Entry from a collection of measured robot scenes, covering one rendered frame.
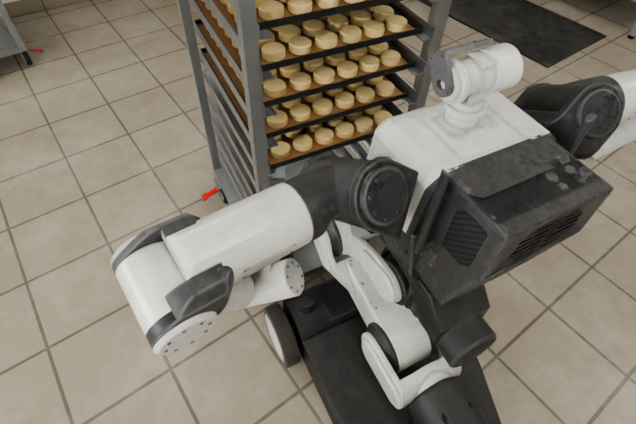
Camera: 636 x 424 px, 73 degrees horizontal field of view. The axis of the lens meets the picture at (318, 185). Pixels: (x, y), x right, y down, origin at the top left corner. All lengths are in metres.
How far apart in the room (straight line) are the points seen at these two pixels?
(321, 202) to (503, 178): 0.26
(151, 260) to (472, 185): 0.42
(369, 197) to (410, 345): 0.74
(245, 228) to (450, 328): 0.54
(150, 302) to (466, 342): 0.61
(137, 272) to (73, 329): 1.24
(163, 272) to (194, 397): 1.04
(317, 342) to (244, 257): 0.89
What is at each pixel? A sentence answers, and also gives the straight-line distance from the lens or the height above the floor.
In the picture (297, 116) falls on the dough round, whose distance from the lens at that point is 1.06.
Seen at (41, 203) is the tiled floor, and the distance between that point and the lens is 2.19.
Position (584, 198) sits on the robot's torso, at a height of 1.02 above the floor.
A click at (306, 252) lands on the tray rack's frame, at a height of 0.15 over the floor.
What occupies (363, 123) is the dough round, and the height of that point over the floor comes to 0.70.
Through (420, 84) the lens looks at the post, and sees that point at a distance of 1.15.
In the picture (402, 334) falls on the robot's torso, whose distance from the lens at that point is 1.22.
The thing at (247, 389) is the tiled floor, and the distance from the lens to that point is 1.52.
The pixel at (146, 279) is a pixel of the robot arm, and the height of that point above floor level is 1.01.
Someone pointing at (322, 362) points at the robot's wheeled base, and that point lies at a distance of 1.36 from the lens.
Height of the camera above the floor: 1.44
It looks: 47 degrees down
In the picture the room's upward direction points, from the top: 3 degrees clockwise
